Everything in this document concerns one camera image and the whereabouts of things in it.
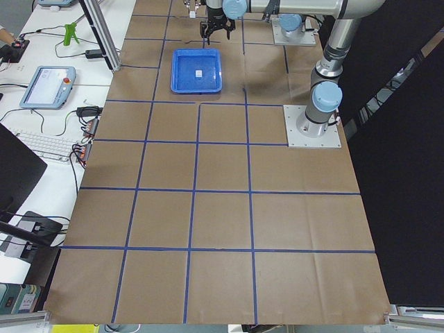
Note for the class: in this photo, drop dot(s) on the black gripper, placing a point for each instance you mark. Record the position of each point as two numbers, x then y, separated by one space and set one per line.
215 16
188 3

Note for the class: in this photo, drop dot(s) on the blue plastic tray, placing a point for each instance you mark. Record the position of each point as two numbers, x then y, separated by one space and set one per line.
184 64

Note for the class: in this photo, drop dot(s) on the black power adapter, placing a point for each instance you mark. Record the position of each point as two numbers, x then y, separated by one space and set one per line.
93 53

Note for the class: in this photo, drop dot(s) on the teach pendant tablet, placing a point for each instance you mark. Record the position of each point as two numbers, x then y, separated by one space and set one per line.
49 88

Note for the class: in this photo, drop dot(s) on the brown paper table cover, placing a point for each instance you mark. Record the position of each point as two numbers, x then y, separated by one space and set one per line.
194 209

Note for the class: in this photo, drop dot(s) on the white keyboard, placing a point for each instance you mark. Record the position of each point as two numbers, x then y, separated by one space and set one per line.
48 147

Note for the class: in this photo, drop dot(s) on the black monitor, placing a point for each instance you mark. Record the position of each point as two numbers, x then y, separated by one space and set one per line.
21 170

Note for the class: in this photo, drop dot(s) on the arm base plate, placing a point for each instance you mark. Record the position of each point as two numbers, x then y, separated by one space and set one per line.
302 36
302 133

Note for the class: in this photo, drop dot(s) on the aluminium frame post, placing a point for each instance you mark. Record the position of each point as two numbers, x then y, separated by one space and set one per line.
97 23

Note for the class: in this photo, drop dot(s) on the green handled reacher grabber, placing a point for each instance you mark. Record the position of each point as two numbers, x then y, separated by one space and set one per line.
70 34

